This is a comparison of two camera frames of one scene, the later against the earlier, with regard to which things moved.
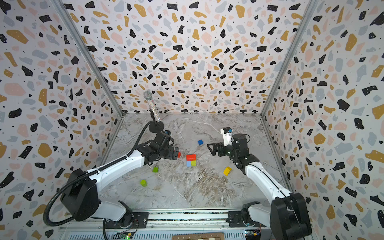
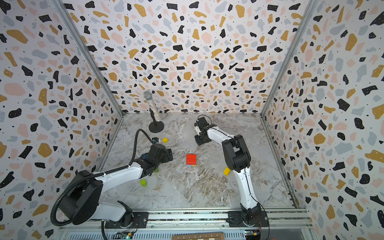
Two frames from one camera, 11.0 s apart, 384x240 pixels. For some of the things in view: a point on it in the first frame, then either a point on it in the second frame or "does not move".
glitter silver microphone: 148,95 does not move
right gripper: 221,148 to 201,138
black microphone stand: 156,126 does not move
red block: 191,157 does not move
